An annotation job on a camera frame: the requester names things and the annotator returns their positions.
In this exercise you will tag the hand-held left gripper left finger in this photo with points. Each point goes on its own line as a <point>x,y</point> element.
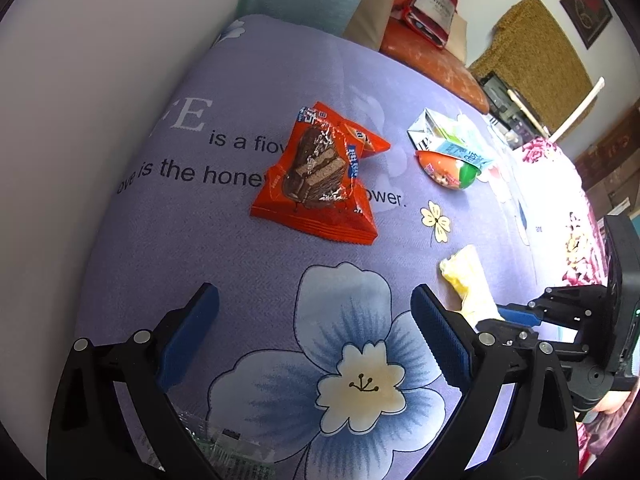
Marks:
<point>190,340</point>

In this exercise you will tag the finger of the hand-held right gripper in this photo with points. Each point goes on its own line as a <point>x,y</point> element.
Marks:
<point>515,329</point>
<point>520,316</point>

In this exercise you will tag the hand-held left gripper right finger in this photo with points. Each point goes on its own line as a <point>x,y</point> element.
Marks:
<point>440,340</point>

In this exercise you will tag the yellow wrapper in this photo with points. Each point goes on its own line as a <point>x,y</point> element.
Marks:
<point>465,275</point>

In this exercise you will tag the orange chocolate cake packet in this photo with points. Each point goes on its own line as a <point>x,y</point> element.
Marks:
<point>280,200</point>
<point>372,142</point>

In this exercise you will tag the person's right hand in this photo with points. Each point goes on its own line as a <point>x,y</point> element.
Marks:
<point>615,402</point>

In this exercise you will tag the purple floral bedsheet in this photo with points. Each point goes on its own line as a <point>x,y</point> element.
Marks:
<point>250,270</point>

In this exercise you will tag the clear plastic wrapper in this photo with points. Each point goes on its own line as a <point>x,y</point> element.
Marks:
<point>235,452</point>

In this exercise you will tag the brown wooden furniture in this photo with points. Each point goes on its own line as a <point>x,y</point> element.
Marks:
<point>615,160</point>

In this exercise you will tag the pink floral blanket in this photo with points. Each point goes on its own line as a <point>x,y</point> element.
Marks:
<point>545,160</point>

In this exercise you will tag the beige wooden stick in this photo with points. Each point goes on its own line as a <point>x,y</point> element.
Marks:
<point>527,112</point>

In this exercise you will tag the white rod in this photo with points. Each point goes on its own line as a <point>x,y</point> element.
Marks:
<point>580,107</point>

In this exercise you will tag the crushed white green carton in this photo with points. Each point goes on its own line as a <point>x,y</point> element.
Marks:
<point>425,127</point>

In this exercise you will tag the black device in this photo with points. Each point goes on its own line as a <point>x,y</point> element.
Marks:
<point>500,105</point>

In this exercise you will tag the brown patterned cloth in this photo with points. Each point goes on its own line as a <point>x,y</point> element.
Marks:
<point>535,45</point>

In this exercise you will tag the dark framed picture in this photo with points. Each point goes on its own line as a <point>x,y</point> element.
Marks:
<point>586,10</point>

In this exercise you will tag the red bottle print bag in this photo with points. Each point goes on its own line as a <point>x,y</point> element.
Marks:
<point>432,7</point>

